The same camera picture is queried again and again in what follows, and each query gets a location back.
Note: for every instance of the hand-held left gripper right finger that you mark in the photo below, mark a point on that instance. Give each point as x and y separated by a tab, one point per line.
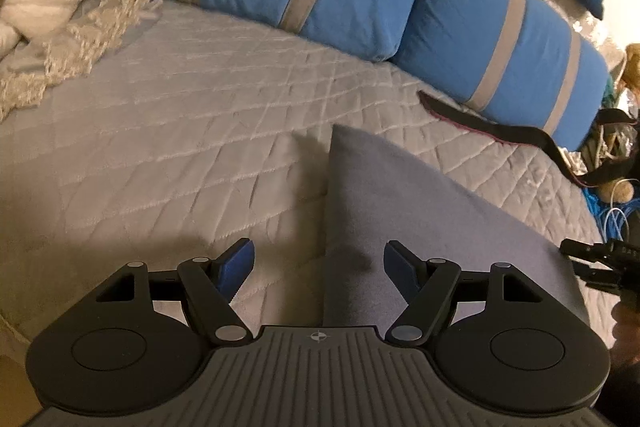
400	264

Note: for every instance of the shiny plastic sheet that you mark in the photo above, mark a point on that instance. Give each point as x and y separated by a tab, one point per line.
590	32

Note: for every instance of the cream fringed throw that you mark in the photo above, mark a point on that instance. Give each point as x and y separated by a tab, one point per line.
90	37

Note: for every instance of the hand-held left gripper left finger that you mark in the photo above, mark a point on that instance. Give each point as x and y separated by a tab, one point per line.
235	267

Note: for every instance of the person's right hand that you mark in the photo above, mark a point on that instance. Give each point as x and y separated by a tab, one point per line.
625	322

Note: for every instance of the grey quilted bedspread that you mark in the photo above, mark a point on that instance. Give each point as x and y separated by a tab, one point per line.
175	132

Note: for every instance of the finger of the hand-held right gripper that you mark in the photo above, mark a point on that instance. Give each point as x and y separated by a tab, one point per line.
590	249
605	278

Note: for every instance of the grey-blue fleece garment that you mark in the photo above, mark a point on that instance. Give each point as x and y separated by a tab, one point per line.
425	197

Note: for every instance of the beige stuffed toy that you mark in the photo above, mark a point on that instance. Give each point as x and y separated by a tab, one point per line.
617	191

